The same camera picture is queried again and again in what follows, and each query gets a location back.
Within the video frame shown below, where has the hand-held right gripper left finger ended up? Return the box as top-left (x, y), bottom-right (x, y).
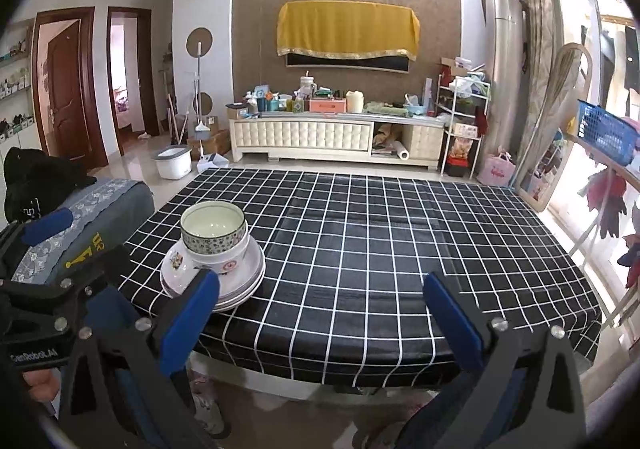
top-left (57, 269), bottom-right (221, 449)

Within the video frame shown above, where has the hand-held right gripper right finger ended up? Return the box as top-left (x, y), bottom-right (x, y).
top-left (422, 271), bottom-right (588, 449)

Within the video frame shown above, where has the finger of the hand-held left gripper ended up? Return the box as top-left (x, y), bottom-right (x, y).
top-left (0, 247), bottom-right (132, 306)
top-left (0, 208), bottom-right (75, 275)

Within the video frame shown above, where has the cream white bowl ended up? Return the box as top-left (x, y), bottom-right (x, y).
top-left (187, 236), bottom-right (250, 264)

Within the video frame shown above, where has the green patterned bowl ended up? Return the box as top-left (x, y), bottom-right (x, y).
top-left (180, 200), bottom-right (248, 255)

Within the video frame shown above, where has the person's left hand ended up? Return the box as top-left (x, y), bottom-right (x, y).
top-left (22, 369), bottom-right (63, 417)

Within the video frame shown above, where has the black cloth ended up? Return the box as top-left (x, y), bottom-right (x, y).
top-left (2, 148), bottom-right (98, 225)

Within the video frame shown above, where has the grey sofa with blue cloth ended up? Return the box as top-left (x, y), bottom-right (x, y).
top-left (10, 178), bottom-right (156, 287)

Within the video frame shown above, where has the white pink sneaker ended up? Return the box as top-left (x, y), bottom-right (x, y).
top-left (190, 376), bottom-right (226, 437)

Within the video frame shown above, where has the black checked tablecloth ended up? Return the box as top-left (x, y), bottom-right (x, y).
top-left (122, 168), bottom-right (603, 389)

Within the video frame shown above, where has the dark wooden door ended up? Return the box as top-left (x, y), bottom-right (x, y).
top-left (45, 22), bottom-right (83, 165)

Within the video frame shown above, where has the white mop bucket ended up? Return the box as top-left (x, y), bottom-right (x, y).
top-left (151, 146), bottom-right (192, 180)

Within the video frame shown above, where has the pink bag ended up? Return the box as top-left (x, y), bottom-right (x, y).
top-left (476, 149), bottom-right (517, 187)

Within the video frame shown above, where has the white dustpan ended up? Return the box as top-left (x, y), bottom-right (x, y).
top-left (196, 153), bottom-right (230, 174)

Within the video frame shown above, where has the cardboard box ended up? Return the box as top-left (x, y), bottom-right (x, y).
top-left (187, 129), bottom-right (232, 157)

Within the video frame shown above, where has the red hanging garment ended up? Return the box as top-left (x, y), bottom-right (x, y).
top-left (582, 172), bottom-right (628, 240)

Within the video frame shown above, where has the cream tufted TV cabinet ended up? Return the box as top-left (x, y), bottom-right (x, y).
top-left (228, 112), bottom-right (446, 172)

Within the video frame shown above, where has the white metal shelf rack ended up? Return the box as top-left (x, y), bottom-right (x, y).
top-left (434, 62), bottom-right (491, 177)

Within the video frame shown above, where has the green folded cloth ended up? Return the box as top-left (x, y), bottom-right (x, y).
top-left (364, 100), bottom-right (406, 114)

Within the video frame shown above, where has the clothes drying rack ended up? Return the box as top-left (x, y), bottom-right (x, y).
top-left (565, 129), bottom-right (640, 330)

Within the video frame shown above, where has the blue plastic basket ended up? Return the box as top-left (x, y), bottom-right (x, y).
top-left (576, 99), bottom-right (640, 166)

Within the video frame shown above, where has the silver tower air conditioner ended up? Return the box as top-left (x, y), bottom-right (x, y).
top-left (485, 0), bottom-right (528, 170)

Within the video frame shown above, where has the folded beige lounge chair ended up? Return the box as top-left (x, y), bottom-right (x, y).
top-left (515, 43), bottom-right (593, 210)

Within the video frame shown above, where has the beige patterned curtain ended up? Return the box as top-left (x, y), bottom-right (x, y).
top-left (515, 0), bottom-right (556, 170)

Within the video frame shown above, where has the wall shelf with small items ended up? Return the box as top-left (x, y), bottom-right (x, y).
top-left (0, 26), bottom-right (36, 142)

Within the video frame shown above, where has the dark wooden door frame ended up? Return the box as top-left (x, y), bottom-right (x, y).
top-left (106, 6), bottom-right (161, 157)

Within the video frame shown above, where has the wall television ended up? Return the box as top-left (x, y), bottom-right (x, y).
top-left (286, 52), bottom-right (408, 75)

